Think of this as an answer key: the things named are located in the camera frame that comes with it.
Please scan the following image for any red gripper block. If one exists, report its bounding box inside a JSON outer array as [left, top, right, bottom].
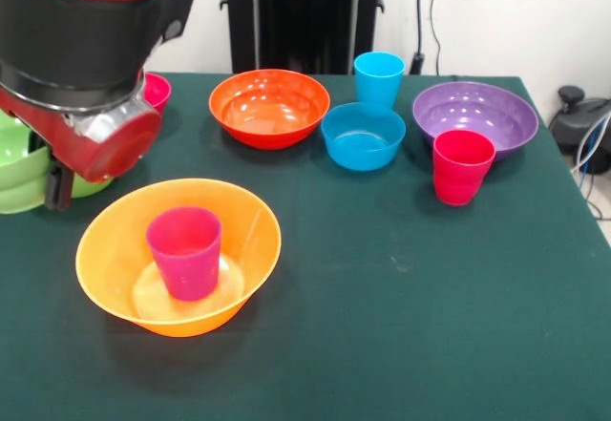
[[0, 89, 164, 213]]

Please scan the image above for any small green bowl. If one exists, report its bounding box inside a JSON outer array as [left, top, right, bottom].
[[0, 111, 53, 216]]

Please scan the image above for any purple cup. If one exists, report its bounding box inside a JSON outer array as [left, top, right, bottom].
[[145, 205, 223, 303]]

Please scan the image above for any large orange bowl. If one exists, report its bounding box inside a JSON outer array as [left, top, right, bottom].
[[74, 178, 283, 338]]

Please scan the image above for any pink bowl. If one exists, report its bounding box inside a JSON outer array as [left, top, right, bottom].
[[141, 72, 173, 116]]

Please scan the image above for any red bowl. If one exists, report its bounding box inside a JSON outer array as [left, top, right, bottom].
[[208, 68, 331, 151]]

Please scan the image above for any blue bowl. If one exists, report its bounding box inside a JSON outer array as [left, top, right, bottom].
[[320, 101, 408, 172]]

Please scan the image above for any blue cup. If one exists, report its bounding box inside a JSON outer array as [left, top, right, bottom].
[[352, 52, 407, 117]]

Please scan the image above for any dark green tablecloth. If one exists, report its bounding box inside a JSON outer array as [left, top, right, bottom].
[[0, 71, 611, 421]]

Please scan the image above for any pink cup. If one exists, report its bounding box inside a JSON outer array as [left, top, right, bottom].
[[432, 129, 497, 207]]

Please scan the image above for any purple bowl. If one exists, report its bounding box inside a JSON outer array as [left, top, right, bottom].
[[411, 80, 540, 162]]

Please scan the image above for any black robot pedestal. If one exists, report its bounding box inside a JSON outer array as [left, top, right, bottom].
[[219, 0, 387, 76]]

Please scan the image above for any black cable with plug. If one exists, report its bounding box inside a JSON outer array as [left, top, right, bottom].
[[410, 0, 427, 76]]

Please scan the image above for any thin black wall cable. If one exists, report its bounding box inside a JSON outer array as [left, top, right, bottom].
[[429, 0, 459, 81]]

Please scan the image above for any blue white cable bundle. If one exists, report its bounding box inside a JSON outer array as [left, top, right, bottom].
[[570, 115, 611, 221]]

